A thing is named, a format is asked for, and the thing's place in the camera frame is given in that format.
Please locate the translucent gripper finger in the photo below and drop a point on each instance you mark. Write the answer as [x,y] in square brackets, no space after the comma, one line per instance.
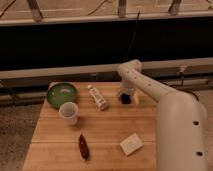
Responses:
[136,97]

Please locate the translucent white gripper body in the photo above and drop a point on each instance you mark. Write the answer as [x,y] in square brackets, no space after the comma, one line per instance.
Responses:
[126,88]

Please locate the black eraser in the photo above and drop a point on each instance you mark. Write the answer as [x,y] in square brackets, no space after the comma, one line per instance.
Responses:
[125,99]

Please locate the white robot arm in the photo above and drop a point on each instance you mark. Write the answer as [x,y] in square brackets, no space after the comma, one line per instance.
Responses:
[179,121]

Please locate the white sponge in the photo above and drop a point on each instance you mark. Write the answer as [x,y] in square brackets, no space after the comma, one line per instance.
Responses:
[131,144]

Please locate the white tube bottle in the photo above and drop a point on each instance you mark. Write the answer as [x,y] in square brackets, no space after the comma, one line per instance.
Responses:
[98,97]

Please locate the wooden cutting board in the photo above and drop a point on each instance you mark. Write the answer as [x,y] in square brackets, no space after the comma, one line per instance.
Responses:
[55,144]

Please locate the white plastic cup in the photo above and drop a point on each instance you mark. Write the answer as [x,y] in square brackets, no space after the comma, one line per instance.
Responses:
[69,112]

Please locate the green bowl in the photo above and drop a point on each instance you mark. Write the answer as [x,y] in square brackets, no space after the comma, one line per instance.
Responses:
[61,93]

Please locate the dark red chili pepper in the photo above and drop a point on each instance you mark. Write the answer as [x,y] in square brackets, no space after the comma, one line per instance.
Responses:
[84,150]

